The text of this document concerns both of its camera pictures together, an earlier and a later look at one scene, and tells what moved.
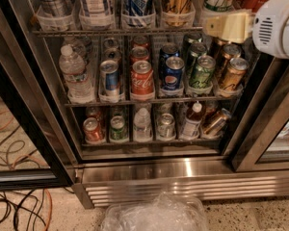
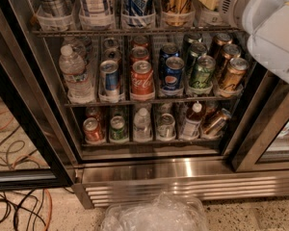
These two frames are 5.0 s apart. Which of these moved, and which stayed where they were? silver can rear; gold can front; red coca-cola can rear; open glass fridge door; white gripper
Moved: white gripper
Stayed: gold can front; red coca-cola can rear; silver can rear; open glass fridge door
